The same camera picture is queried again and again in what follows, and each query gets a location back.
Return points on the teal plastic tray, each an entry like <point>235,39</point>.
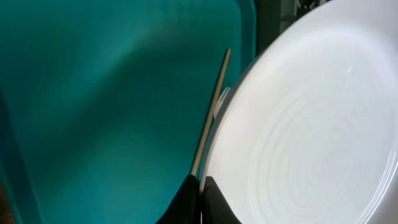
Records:
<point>103,101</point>

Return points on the pink plate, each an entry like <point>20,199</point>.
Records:
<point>309,132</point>

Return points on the grey dishwasher rack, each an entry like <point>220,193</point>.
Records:
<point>275,16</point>

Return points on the white plastic fork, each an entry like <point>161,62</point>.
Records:
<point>220,101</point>

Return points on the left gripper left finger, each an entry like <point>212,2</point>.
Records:
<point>184,208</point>

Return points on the wooden chopstick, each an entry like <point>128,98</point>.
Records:
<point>206,126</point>

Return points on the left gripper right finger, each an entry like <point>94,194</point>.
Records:
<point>215,209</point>

